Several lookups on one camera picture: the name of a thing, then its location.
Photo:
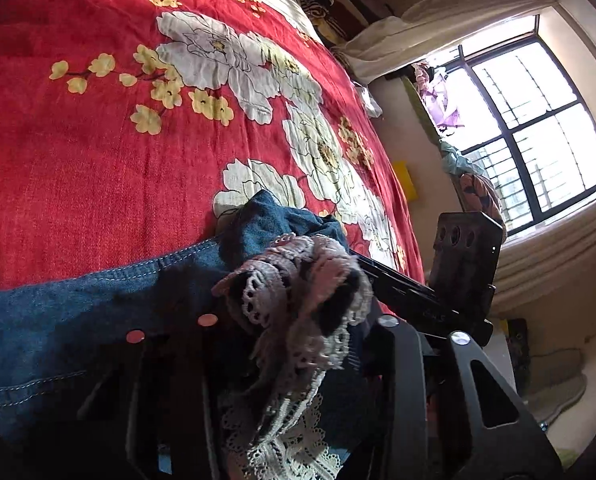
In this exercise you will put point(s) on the red floral bedspread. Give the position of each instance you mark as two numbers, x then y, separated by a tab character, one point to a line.
103	185

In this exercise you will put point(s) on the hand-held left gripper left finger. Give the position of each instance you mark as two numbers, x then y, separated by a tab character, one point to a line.
173	385

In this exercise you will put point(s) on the white crumpled cloth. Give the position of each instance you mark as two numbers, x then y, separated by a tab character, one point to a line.
369	102

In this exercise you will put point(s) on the black box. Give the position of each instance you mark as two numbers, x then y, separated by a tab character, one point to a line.
518	350

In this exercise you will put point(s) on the cream curtain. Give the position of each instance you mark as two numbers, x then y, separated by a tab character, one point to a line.
428	25

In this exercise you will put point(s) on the dark floral cloth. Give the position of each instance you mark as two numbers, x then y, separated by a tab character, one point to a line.
478	197

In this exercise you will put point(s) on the black-framed window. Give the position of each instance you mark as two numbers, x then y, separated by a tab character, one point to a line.
543	135

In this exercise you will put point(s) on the yellow box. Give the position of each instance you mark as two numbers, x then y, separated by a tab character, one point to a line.
405	180

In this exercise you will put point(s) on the purple cloth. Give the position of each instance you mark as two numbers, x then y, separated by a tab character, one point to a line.
443	100

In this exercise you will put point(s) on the blue denim shorts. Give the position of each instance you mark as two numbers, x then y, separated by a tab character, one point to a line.
53	320

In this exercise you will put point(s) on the teal cloth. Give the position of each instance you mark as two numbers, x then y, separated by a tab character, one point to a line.
455	160

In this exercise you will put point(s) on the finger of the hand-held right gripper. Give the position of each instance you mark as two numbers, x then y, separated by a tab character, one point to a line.
408	295

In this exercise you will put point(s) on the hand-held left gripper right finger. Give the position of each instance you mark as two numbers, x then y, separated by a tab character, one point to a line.
403	370

